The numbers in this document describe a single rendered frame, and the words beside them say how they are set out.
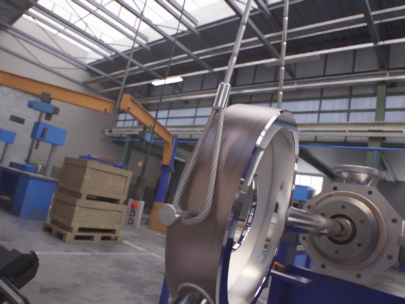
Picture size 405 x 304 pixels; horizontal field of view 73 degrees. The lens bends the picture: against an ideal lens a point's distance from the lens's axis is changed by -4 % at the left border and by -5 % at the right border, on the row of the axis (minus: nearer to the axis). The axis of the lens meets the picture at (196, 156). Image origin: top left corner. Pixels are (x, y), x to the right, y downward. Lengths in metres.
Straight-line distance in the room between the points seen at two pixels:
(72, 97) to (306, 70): 6.89
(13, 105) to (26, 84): 6.74
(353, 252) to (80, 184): 4.26
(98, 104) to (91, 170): 2.37
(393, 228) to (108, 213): 4.60
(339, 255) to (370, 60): 8.23
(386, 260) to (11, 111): 13.61
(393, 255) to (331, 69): 8.30
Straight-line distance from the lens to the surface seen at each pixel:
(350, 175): 1.70
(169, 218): 0.30
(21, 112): 14.11
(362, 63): 9.45
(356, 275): 1.68
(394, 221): 1.66
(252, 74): 10.79
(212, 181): 0.33
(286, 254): 1.75
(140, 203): 1.37
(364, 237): 1.48
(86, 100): 7.08
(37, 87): 7.29
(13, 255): 0.52
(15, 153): 14.04
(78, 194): 5.10
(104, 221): 5.41
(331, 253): 1.51
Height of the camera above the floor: 1.09
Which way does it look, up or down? 8 degrees up
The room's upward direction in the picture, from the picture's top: 12 degrees clockwise
